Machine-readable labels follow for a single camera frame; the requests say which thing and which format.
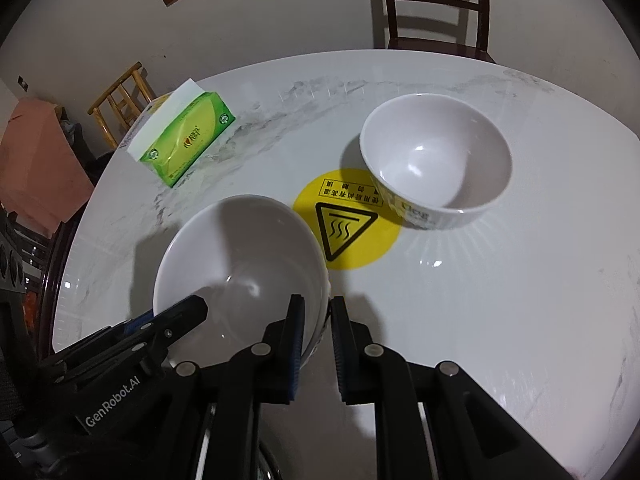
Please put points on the bamboo chair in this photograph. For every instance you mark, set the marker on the bamboo chair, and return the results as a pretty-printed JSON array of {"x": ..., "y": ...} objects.
[{"x": 136, "y": 71}]

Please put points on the yellow warning sticker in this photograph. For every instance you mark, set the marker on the yellow warning sticker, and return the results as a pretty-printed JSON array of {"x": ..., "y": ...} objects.
[{"x": 307, "y": 210}]

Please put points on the dark wooden chair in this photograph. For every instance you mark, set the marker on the dark wooden chair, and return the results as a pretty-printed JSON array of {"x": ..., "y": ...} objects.
[
  {"x": 50, "y": 280},
  {"x": 440, "y": 49}
]

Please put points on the pink cloth cover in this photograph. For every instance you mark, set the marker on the pink cloth cover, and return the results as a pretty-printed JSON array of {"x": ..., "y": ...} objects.
[{"x": 35, "y": 160}]

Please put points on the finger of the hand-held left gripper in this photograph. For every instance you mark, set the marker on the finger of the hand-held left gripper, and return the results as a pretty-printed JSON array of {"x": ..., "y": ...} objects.
[
  {"x": 185, "y": 312},
  {"x": 139, "y": 322}
]

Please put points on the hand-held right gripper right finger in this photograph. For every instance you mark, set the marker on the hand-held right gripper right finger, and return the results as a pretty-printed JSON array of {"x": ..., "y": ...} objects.
[{"x": 341, "y": 355}]

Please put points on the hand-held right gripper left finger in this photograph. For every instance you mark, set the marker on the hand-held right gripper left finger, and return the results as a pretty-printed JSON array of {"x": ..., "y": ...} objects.
[{"x": 295, "y": 355}]

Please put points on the white printed bowl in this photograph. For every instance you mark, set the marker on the white printed bowl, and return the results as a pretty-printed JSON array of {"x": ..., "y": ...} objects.
[
  {"x": 240, "y": 250},
  {"x": 435, "y": 160}
]

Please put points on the green tissue box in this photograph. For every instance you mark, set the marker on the green tissue box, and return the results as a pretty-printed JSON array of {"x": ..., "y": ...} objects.
[{"x": 190, "y": 135}]

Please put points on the wall switch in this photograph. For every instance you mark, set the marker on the wall switch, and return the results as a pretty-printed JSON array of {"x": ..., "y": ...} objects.
[{"x": 22, "y": 83}]

